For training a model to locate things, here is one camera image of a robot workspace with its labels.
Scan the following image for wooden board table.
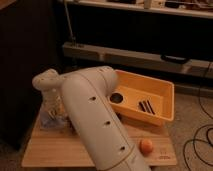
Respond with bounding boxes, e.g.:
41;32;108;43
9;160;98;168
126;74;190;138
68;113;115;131
22;116;177;169

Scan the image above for dark round cup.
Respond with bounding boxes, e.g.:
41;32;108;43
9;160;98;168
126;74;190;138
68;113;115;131
110;93;123;103

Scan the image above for yellow plastic tray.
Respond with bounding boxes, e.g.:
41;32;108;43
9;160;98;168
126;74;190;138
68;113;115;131
109;70;174;126

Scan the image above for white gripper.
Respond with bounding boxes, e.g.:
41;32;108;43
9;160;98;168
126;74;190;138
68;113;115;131
42;89;66;119

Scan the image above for orange peach fruit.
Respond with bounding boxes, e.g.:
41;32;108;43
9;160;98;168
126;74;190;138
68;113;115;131
139;139;154;155

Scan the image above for dark striped item in tray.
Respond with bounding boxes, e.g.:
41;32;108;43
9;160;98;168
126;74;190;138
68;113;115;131
139;100;155;114

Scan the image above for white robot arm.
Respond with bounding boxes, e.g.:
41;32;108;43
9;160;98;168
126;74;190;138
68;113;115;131
32;66;151;171

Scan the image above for upper wooden shelf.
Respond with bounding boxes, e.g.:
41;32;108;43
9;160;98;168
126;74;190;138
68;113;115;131
58;0;213;19

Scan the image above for grey cloth towel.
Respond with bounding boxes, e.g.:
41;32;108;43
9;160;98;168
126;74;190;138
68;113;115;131
40;112;66;130

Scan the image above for black floor cables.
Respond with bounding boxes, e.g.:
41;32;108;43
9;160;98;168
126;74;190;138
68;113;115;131
182;79;213;171

